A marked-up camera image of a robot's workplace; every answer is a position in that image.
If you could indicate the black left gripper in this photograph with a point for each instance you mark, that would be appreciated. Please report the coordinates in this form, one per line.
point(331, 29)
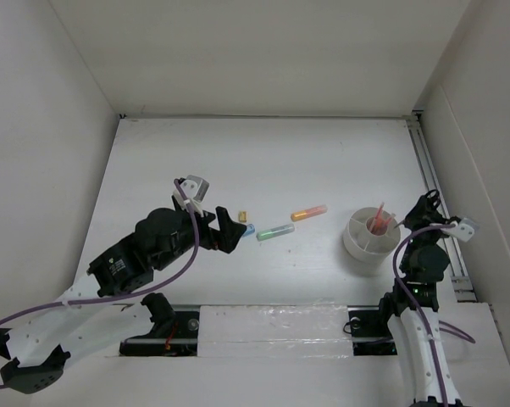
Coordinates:
point(224, 240)

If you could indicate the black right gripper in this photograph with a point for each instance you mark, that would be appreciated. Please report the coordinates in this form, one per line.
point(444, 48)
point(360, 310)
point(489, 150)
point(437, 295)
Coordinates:
point(440, 234)

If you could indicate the yellow eraser block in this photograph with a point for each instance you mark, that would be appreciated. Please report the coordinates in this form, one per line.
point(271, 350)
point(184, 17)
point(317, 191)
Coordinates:
point(242, 216)

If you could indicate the red slim pen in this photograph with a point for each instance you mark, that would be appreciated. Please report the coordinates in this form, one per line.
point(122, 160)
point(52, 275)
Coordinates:
point(378, 222)

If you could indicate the orange highlighter pen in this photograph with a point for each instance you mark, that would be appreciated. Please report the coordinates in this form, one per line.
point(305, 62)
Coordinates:
point(386, 224)

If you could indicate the green capped highlighter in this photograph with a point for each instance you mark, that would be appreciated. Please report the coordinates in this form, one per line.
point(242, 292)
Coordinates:
point(274, 232)

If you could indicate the yellow capped pink highlighter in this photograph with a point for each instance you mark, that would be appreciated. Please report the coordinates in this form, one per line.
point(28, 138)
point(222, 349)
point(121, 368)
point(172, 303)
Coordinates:
point(308, 213)

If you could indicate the black handled scissors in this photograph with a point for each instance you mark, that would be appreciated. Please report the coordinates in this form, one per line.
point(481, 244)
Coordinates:
point(425, 212)

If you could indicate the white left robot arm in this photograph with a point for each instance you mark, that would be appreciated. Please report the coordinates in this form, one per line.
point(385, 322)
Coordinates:
point(117, 299)

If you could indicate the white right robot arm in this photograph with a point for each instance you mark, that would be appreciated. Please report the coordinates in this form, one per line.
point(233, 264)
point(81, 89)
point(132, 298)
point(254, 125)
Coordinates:
point(411, 309)

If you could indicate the blue correction tape dispenser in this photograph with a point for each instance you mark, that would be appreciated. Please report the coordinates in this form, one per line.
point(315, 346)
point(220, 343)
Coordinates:
point(249, 230)

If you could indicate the white round divided container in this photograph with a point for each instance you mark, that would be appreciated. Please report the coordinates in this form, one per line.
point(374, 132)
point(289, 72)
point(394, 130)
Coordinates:
point(365, 246)

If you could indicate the white foam front board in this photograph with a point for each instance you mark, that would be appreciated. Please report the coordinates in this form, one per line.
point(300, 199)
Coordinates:
point(274, 332)

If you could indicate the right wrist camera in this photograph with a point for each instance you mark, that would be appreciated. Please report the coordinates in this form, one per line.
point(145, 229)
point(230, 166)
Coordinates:
point(462, 229)

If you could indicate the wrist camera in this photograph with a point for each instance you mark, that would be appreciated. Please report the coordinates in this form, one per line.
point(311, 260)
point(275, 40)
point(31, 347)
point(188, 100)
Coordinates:
point(462, 229)
point(195, 188)

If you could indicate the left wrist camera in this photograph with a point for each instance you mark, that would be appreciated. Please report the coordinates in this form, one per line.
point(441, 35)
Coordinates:
point(195, 188)

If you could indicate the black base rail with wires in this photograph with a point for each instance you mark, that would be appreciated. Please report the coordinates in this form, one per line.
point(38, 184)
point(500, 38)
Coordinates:
point(182, 341)

